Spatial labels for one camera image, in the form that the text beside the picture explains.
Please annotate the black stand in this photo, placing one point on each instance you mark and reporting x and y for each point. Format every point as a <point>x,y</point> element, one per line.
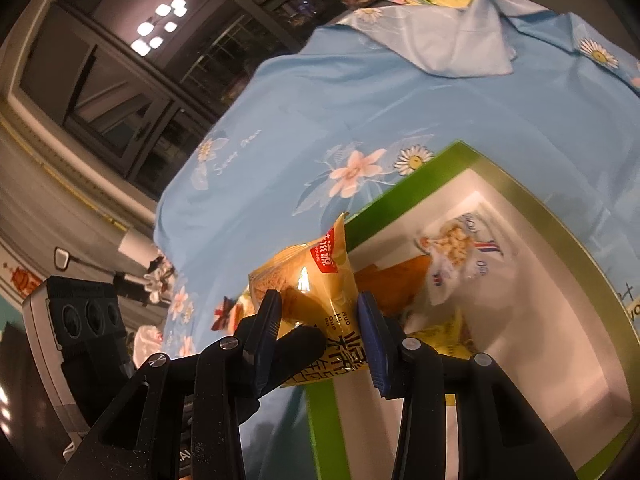
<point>127,285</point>

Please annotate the red wall decoration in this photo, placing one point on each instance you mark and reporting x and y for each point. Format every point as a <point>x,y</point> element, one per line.
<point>20,277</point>

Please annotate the floral cloth bundle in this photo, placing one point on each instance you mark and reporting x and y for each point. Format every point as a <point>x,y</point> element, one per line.
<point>160,277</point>

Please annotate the tan yellow snack packet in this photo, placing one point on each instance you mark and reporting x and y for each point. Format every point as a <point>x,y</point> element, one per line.
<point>310,280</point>

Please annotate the white peanut snack packet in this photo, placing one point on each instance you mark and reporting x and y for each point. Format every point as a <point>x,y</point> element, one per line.
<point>460,245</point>

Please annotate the blue pillowcase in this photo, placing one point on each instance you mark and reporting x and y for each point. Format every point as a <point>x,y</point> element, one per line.
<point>450,35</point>

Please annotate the white lamp shade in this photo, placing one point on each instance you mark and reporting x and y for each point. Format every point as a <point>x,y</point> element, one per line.
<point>135,246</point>

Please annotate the white red plastic bag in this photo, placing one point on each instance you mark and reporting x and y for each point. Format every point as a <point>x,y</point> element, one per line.
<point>147,342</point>

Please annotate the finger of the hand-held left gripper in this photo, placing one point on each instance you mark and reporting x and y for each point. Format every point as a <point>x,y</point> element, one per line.
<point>302,347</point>

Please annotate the blue floral bedsheet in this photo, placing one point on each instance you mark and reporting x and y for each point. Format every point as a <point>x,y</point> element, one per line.
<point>325,110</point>

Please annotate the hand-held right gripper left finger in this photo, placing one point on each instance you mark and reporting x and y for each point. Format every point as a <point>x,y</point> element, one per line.
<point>265,342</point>

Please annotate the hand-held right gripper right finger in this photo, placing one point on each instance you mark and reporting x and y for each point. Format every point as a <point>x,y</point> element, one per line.
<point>372,347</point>

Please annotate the red snack packet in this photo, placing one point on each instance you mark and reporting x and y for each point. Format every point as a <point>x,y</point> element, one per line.
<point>222,312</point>

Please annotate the dark window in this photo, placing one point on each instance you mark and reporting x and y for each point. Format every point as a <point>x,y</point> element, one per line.
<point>125,85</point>

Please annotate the orange snack packet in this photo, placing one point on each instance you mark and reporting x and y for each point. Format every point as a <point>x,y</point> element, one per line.
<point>395,280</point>

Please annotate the green box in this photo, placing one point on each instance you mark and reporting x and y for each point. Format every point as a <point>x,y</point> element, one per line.
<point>435,185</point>

